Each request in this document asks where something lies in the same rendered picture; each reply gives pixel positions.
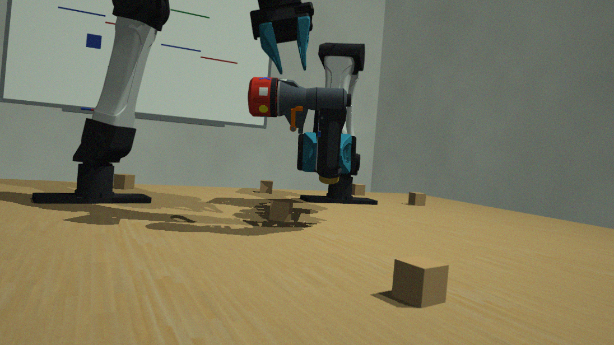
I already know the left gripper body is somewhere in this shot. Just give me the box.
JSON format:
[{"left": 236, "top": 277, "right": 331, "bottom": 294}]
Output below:
[{"left": 297, "top": 133, "right": 356, "bottom": 173}]

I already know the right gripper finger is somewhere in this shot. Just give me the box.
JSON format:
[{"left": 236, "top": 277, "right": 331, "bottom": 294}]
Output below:
[
  {"left": 297, "top": 16, "right": 310, "bottom": 71},
  {"left": 259, "top": 22, "right": 282, "bottom": 74}
]

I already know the dark grey hose nozzle with red front ring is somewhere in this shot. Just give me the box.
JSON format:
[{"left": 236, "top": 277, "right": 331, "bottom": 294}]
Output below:
[{"left": 248, "top": 77, "right": 351, "bottom": 184}]

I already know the small tan cube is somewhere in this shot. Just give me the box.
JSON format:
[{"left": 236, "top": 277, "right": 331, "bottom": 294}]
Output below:
[
  {"left": 260, "top": 180, "right": 273, "bottom": 194},
  {"left": 392, "top": 256, "right": 449, "bottom": 308},
  {"left": 269, "top": 199, "right": 293, "bottom": 222},
  {"left": 408, "top": 192, "right": 426, "bottom": 206},
  {"left": 113, "top": 174, "right": 135, "bottom": 189},
  {"left": 352, "top": 184, "right": 365, "bottom": 195}
]

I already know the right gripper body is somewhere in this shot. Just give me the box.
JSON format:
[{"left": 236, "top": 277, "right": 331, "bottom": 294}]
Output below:
[{"left": 250, "top": 2, "right": 314, "bottom": 44}]

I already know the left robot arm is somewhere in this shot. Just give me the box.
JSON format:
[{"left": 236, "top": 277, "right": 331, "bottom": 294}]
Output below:
[{"left": 300, "top": 43, "right": 378, "bottom": 205}]

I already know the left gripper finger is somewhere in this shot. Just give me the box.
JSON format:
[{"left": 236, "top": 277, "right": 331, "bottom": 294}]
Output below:
[
  {"left": 302, "top": 132, "right": 317, "bottom": 172},
  {"left": 339, "top": 134, "right": 352, "bottom": 174}
]

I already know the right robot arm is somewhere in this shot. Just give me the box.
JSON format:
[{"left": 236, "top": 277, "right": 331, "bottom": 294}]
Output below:
[{"left": 32, "top": 0, "right": 170, "bottom": 204}]

